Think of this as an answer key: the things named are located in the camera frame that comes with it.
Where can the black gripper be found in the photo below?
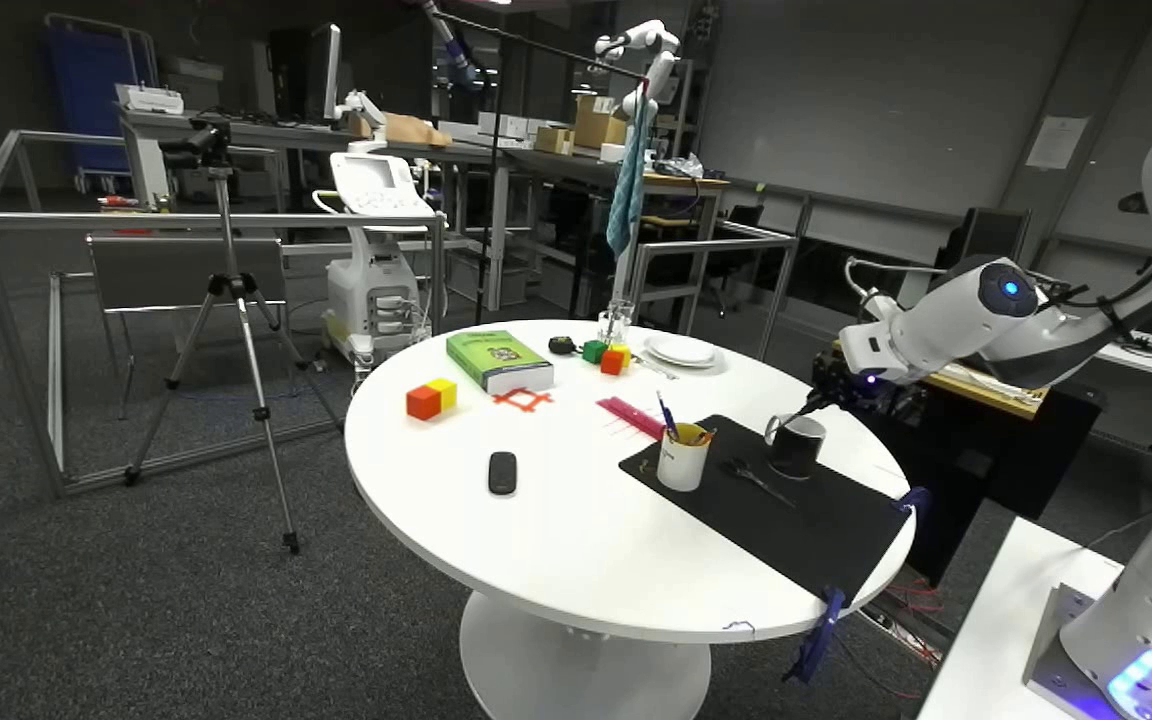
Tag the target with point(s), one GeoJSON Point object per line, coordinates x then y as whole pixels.
{"type": "Point", "coordinates": [847, 380]}

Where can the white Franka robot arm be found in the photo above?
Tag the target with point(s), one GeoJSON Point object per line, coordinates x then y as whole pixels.
{"type": "Point", "coordinates": [969, 314]}

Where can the black rectangular mat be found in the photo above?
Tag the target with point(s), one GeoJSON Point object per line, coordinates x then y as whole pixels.
{"type": "Point", "coordinates": [801, 524]}

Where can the black mug white inside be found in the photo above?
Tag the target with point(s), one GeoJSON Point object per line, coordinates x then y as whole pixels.
{"type": "Point", "coordinates": [801, 456]}

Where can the large white plate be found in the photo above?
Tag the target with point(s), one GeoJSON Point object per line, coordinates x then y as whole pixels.
{"type": "Point", "coordinates": [719, 362]}

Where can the blue table clamp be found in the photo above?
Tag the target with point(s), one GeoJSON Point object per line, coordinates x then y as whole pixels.
{"type": "Point", "coordinates": [817, 646]}
{"type": "Point", "coordinates": [914, 506]}

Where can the small white plate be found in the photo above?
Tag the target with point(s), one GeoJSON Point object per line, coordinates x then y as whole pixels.
{"type": "Point", "coordinates": [683, 348]}

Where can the blue pen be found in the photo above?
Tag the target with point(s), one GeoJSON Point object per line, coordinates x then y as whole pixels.
{"type": "Point", "coordinates": [665, 417]}

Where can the black cabinet wooden top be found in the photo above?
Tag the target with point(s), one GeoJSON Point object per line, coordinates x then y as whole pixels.
{"type": "Point", "coordinates": [1003, 452]}

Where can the orange block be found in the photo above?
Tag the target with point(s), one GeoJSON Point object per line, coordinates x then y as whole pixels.
{"type": "Point", "coordinates": [614, 362]}

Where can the green block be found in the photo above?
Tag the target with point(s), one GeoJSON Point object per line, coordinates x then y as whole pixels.
{"type": "Point", "coordinates": [595, 355]}

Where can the black tape roll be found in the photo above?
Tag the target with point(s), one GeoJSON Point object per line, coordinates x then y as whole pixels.
{"type": "Point", "coordinates": [562, 344]}

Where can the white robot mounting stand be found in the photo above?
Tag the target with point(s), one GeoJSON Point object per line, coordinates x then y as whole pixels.
{"type": "Point", "coordinates": [990, 626]}

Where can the black computer mouse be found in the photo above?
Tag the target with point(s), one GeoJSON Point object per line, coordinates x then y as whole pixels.
{"type": "Point", "coordinates": [502, 472]}

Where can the green book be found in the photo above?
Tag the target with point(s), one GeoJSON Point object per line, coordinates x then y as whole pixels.
{"type": "Point", "coordinates": [498, 358]}

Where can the cardboard box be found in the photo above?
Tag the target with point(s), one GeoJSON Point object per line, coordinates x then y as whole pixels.
{"type": "Point", "coordinates": [599, 127]}

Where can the white paper sheet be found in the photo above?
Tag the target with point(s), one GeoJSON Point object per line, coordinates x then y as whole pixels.
{"type": "Point", "coordinates": [1057, 143]}

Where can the yellow cube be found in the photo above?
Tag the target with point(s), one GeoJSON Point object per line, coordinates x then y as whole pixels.
{"type": "Point", "coordinates": [446, 391]}

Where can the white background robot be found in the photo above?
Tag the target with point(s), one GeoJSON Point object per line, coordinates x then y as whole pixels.
{"type": "Point", "coordinates": [658, 60]}

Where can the red cube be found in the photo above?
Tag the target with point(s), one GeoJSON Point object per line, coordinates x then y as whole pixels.
{"type": "Point", "coordinates": [423, 404]}

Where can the white machine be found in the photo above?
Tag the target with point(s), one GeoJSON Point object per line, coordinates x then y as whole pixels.
{"type": "Point", "coordinates": [369, 302]}

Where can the grey panel board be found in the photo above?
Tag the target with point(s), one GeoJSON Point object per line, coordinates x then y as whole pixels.
{"type": "Point", "coordinates": [190, 274]}

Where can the blue cabinet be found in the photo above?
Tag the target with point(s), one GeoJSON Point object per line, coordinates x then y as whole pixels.
{"type": "Point", "coordinates": [80, 81]}

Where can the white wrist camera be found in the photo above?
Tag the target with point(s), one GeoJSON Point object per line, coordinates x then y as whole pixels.
{"type": "Point", "coordinates": [868, 348]}

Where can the orange frame piece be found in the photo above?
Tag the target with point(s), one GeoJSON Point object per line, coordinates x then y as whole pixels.
{"type": "Point", "coordinates": [502, 396]}

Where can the white table pedestal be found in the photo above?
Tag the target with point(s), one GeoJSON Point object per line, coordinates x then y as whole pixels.
{"type": "Point", "coordinates": [578, 665]}

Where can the camera tripod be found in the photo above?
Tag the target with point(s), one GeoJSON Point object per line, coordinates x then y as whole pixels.
{"type": "Point", "coordinates": [246, 332]}

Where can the grey metal frame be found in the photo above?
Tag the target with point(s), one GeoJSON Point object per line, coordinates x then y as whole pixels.
{"type": "Point", "coordinates": [200, 223]}

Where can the black camera on tripod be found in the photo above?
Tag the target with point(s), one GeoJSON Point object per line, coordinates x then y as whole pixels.
{"type": "Point", "coordinates": [210, 143]}

